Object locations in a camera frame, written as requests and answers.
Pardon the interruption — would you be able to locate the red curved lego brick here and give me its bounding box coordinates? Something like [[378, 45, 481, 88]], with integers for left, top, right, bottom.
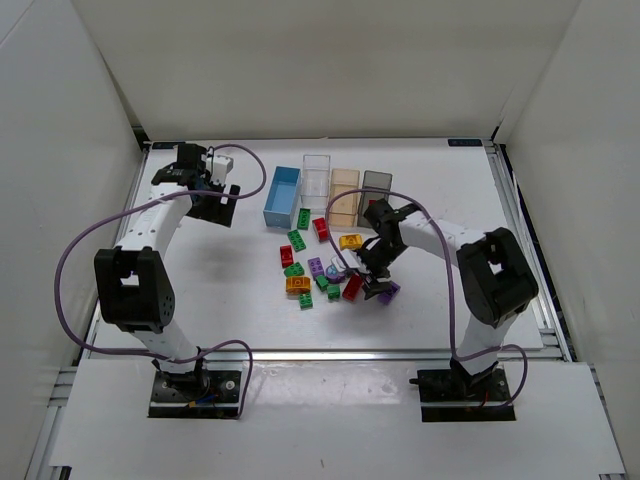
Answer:
[[312, 218, 329, 243]]

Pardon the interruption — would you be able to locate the green lego plate flat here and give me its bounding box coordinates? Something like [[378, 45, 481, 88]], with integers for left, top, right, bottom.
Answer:
[[287, 229, 307, 252]]

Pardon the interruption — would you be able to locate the smoky grey plastic container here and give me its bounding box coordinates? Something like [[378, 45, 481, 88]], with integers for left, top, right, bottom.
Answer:
[[357, 170, 393, 228]]

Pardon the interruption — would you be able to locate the purple paw print lego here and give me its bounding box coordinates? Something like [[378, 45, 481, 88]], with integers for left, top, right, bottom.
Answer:
[[325, 257, 346, 284]]

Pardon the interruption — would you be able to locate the red long lego brick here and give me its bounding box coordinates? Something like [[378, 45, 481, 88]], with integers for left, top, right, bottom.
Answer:
[[342, 274, 363, 302]]

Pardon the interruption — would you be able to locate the green lego brick bottom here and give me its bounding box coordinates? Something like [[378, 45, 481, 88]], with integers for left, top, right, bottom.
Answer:
[[298, 292, 313, 310]]

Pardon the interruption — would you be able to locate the orange transparent lego brick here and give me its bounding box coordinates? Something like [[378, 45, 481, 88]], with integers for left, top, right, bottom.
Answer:
[[285, 276, 312, 295]]

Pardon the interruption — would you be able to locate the aluminium frame rail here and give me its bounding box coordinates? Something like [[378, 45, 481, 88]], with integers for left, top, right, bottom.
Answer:
[[82, 343, 572, 363]]

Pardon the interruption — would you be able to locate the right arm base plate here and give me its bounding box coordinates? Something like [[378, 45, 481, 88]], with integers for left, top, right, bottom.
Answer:
[[409, 368, 516, 423]]

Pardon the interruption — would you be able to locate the green lego plate upright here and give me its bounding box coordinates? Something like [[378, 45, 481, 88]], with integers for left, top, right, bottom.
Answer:
[[297, 208, 312, 230]]

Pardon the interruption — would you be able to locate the amber transparent plastic container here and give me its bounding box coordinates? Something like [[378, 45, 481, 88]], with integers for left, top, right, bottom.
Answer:
[[329, 168, 360, 228]]

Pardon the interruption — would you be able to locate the yellow lego brick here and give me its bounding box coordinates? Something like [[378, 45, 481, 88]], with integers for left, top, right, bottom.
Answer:
[[339, 233, 363, 251]]

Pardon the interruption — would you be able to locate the purple lego brick with studs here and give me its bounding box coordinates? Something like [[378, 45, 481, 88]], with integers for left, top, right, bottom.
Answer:
[[307, 257, 324, 279]]

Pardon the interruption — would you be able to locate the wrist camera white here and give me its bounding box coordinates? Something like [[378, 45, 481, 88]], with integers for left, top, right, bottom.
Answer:
[[331, 250, 367, 276], [205, 155, 234, 185]]

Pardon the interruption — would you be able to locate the clear plastic container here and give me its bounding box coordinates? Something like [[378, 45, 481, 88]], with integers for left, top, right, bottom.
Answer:
[[301, 155, 331, 213]]

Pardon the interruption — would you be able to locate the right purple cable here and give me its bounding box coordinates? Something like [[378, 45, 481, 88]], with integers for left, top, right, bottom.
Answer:
[[324, 188, 530, 412]]

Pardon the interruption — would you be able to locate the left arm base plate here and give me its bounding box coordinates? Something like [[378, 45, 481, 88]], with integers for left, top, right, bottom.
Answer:
[[147, 360, 243, 420]]

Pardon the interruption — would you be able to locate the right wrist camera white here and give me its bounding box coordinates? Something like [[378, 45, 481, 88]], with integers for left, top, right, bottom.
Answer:
[[331, 250, 367, 276]]

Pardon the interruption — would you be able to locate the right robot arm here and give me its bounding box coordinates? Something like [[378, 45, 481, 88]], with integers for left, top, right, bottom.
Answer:
[[353, 199, 539, 385]]

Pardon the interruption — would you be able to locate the small purple lego brick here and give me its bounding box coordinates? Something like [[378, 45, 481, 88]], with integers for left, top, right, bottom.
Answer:
[[377, 282, 401, 306]]

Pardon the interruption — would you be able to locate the red lego brick with sticker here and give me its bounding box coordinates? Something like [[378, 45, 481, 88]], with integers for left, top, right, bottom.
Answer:
[[279, 245, 294, 269]]

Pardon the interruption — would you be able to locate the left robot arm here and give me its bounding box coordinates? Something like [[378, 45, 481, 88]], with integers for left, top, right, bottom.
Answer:
[[94, 143, 241, 380]]

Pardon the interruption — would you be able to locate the green lego brick by orange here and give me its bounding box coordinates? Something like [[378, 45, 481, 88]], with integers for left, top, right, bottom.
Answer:
[[284, 262, 305, 278]]

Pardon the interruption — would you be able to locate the light blue plastic container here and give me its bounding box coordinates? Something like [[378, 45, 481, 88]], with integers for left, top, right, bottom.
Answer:
[[263, 166, 301, 230]]

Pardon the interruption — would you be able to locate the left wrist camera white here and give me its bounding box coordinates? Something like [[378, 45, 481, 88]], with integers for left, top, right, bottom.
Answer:
[[205, 155, 234, 185]]

